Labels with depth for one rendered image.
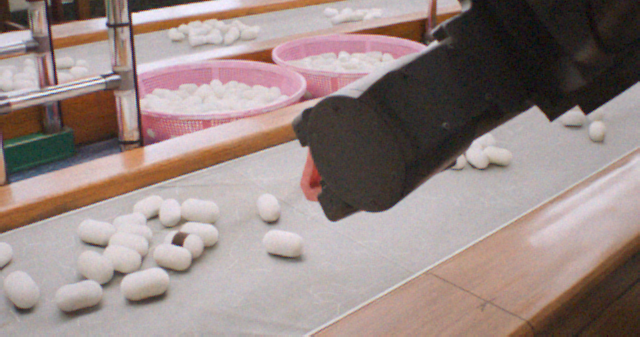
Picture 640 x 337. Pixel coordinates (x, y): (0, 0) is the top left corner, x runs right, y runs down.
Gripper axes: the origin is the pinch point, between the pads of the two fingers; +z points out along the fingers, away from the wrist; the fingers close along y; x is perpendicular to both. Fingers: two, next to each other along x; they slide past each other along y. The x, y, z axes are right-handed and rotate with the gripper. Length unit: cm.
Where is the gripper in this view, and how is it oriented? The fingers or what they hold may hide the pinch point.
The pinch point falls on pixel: (311, 187)
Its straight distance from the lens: 50.0
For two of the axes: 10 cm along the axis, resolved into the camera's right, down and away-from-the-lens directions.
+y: -7.5, 2.6, -6.0
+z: -5.0, 3.6, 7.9
